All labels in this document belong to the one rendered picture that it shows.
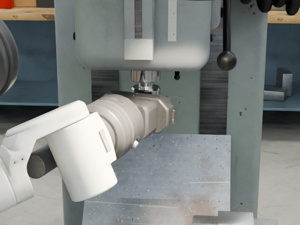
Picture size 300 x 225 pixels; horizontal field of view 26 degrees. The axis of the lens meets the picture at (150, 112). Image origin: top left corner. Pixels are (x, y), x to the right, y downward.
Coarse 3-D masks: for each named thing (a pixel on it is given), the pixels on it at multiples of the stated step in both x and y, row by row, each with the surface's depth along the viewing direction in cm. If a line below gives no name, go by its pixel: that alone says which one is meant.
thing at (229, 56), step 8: (224, 0) 100; (224, 8) 99; (224, 16) 99; (224, 24) 98; (224, 32) 97; (224, 40) 97; (224, 48) 96; (224, 56) 95; (232, 56) 95; (224, 64) 95; (232, 64) 95
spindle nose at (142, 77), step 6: (132, 72) 103; (138, 72) 102; (144, 72) 101; (150, 72) 102; (156, 72) 102; (132, 78) 103; (138, 78) 102; (144, 78) 102; (150, 78) 102; (156, 78) 102
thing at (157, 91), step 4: (136, 84) 106; (132, 88) 104; (136, 88) 103; (140, 88) 103; (144, 88) 103; (148, 88) 103; (152, 88) 103; (156, 88) 103; (140, 92) 103; (144, 92) 102; (148, 92) 102; (152, 92) 103; (156, 92) 103
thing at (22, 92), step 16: (0, 0) 468; (16, 0) 475; (32, 0) 476; (48, 0) 472; (0, 16) 447; (16, 16) 446; (32, 16) 446; (48, 16) 445; (272, 16) 435; (288, 16) 435; (16, 80) 532; (288, 80) 482; (0, 96) 485; (16, 96) 485; (32, 96) 485; (48, 96) 485; (272, 96) 473; (288, 96) 485
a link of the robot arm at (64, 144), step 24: (96, 120) 85; (120, 120) 88; (48, 144) 84; (72, 144) 82; (96, 144) 83; (120, 144) 88; (48, 168) 85; (72, 168) 82; (96, 168) 83; (72, 192) 84; (96, 192) 82
